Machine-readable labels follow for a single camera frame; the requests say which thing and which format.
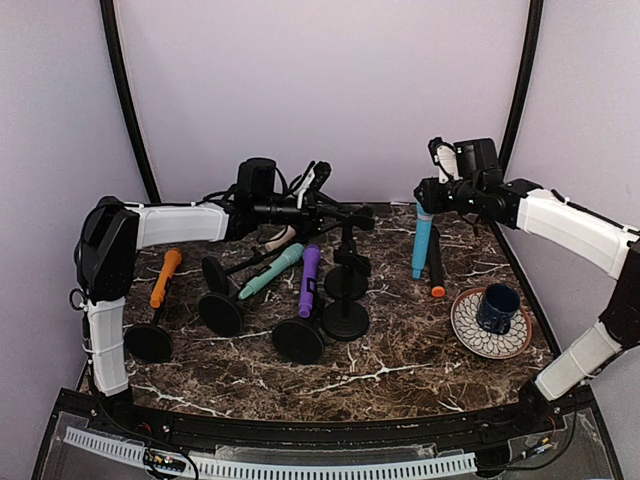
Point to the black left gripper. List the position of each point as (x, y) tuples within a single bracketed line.
[(313, 214)]

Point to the mint green toy microphone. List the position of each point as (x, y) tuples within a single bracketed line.
[(290, 256)]

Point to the orange toy microphone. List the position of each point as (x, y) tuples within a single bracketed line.
[(172, 260)]

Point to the cream white toy microphone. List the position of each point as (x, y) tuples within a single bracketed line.
[(280, 239)]

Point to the fallen stand holding orange microphone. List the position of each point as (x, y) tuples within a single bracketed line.
[(148, 342)]

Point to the left black frame post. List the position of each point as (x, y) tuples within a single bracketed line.
[(120, 77)]

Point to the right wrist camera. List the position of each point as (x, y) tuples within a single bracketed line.
[(444, 158)]

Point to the stand holding blue microphone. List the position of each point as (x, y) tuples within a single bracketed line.
[(352, 269)]

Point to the purple toy microphone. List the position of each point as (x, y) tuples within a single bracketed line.
[(311, 259)]

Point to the light blue toy microphone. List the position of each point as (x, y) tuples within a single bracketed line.
[(421, 241)]

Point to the fallen stand holding green microphone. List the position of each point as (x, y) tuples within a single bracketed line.
[(220, 314)]

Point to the dark blue ceramic cup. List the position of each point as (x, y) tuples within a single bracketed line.
[(498, 306)]

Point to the patterned ceramic saucer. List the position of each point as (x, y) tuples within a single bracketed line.
[(481, 342)]

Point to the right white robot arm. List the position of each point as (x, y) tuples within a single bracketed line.
[(471, 181)]

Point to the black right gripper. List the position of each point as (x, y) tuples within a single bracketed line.
[(431, 201)]

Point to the stand holding purple microphone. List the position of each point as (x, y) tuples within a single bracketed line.
[(299, 339)]

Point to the white slotted cable duct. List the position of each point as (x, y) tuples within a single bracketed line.
[(259, 463)]

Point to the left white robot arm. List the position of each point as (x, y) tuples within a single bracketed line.
[(114, 232)]

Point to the black microphone stand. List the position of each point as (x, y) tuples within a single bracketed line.
[(345, 320)]

